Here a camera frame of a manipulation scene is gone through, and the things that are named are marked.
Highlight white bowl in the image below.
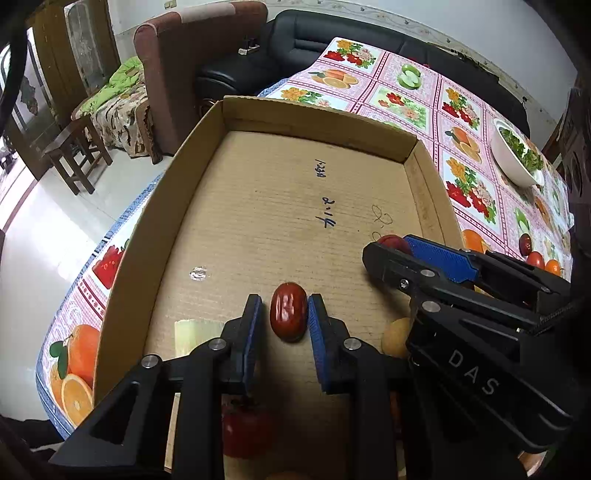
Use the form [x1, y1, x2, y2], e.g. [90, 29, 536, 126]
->
[491, 117, 546, 188]

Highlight patterned blanket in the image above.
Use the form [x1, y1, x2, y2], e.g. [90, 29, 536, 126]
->
[90, 95, 153, 160]

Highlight round sugarcane piece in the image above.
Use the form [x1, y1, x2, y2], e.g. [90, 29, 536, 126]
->
[174, 319, 232, 358]

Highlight floral printed tablecloth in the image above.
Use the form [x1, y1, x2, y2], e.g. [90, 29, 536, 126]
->
[36, 36, 573, 444]

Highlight red jujube date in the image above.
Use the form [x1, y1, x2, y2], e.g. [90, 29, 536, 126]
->
[270, 282, 308, 343]

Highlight wooden glazed door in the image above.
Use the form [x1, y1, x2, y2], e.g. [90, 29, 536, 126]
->
[28, 0, 121, 121]

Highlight wooden stool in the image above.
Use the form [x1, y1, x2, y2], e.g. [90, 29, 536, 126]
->
[44, 113, 114, 195]

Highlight brown armchair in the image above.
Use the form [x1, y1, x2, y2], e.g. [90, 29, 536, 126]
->
[134, 1, 269, 164]

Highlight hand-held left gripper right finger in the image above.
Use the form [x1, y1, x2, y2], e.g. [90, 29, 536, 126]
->
[307, 294, 416, 480]

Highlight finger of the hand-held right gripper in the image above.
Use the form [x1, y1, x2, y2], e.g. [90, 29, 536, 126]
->
[362, 242, 536, 330]
[402, 234, 573, 305]

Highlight green leafy vegetables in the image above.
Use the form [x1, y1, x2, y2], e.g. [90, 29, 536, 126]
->
[501, 128, 544, 172]

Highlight green blanket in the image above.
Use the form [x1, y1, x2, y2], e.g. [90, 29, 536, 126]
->
[74, 55, 144, 116]

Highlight large red tomato with stem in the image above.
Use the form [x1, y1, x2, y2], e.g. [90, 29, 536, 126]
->
[222, 397, 275, 459]

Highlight brown cardboard tray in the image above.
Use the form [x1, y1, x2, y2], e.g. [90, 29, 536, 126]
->
[92, 95, 465, 480]

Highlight brown fleece garment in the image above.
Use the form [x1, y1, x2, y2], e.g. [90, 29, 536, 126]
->
[0, 415, 70, 480]

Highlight black leather sofa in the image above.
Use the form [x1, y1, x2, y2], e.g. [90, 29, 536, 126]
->
[196, 9, 529, 139]

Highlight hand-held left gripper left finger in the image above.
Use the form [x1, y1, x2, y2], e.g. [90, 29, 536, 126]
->
[48, 294, 264, 480]

